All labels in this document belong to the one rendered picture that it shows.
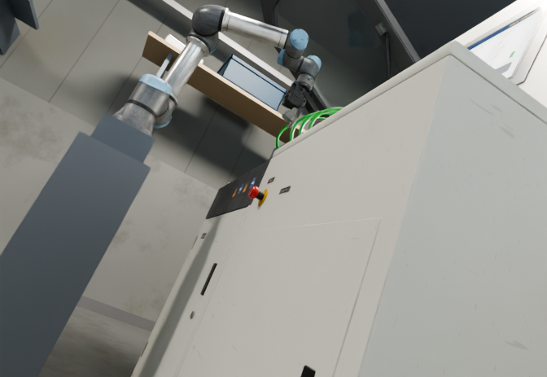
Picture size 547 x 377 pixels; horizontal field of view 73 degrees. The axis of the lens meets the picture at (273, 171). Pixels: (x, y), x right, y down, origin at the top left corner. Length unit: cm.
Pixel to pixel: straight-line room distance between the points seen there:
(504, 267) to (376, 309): 20
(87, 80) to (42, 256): 245
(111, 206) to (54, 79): 239
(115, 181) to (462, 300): 103
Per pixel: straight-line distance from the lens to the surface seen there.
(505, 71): 97
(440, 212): 51
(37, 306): 129
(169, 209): 338
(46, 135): 342
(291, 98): 162
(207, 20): 163
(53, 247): 127
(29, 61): 362
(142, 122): 137
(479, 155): 58
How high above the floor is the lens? 55
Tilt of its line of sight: 18 degrees up
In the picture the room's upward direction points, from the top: 23 degrees clockwise
